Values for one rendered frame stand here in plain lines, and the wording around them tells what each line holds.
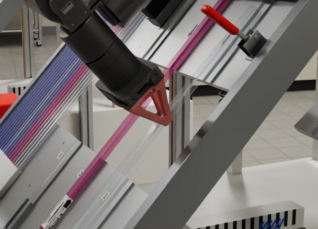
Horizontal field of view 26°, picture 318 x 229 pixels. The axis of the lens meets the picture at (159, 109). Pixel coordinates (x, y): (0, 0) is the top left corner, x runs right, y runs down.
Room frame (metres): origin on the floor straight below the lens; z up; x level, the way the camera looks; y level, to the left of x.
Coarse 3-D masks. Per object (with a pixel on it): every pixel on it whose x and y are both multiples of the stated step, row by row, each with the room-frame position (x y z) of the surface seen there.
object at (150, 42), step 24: (192, 0) 1.22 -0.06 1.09; (216, 0) 1.15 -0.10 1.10; (240, 0) 1.09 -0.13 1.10; (288, 0) 0.99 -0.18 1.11; (144, 24) 1.29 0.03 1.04; (168, 24) 1.21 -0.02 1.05; (192, 24) 1.15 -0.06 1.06; (216, 24) 1.09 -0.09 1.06; (264, 24) 0.99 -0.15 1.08; (144, 48) 1.21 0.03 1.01; (168, 48) 1.15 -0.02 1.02; (192, 72) 1.03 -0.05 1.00; (216, 72) 0.98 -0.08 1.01; (240, 72) 0.94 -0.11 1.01
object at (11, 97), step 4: (0, 96) 1.85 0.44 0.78; (4, 96) 1.85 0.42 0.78; (8, 96) 1.85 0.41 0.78; (12, 96) 1.85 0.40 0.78; (16, 96) 1.85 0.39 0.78; (0, 100) 1.80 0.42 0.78; (4, 100) 1.80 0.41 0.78; (8, 100) 1.80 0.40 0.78; (12, 100) 1.80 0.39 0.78; (0, 104) 1.75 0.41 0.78; (4, 104) 1.76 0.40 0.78; (8, 104) 1.76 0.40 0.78; (0, 108) 1.75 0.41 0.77; (4, 108) 1.75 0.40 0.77; (8, 108) 1.76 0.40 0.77; (0, 112) 1.75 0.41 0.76; (4, 112) 1.75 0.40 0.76; (0, 116) 1.75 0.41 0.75
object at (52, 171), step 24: (48, 144) 1.21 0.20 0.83; (72, 144) 1.14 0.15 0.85; (48, 168) 1.14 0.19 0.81; (72, 168) 1.08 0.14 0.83; (24, 192) 1.14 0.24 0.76; (48, 192) 1.08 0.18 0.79; (96, 192) 0.97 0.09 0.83; (120, 192) 0.93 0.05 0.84; (144, 192) 0.88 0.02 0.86; (0, 216) 1.14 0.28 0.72; (24, 216) 1.07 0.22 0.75; (72, 216) 0.97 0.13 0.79; (96, 216) 0.92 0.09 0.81; (120, 216) 0.88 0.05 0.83
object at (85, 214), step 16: (224, 48) 0.99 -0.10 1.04; (208, 64) 0.98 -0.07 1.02; (192, 80) 0.97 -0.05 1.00; (176, 96) 0.97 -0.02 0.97; (176, 112) 0.96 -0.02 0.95; (160, 128) 0.95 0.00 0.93; (144, 144) 0.93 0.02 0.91; (128, 160) 0.92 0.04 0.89; (112, 176) 0.92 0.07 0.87; (96, 208) 0.90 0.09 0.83; (80, 224) 0.89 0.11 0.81
